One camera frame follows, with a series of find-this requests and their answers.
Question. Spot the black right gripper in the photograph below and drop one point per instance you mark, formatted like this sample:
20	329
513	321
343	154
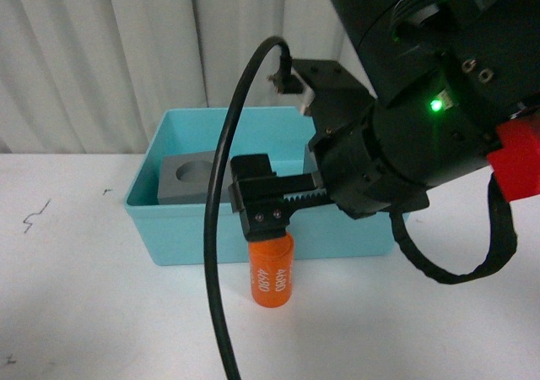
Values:
371	158

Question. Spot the orange cylinder with white numbers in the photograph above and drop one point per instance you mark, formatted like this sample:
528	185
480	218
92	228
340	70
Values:
271	266

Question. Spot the gray block with round hole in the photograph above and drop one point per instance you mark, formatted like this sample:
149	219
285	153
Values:
184	179

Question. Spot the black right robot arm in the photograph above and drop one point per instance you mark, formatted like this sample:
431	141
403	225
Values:
454	86

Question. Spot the light blue plastic box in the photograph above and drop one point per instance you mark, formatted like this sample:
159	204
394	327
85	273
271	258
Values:
173	233

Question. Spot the white pleated curtain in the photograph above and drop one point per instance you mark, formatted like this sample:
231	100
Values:
95	76

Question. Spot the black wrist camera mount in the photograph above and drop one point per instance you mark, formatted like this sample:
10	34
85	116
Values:
329	94

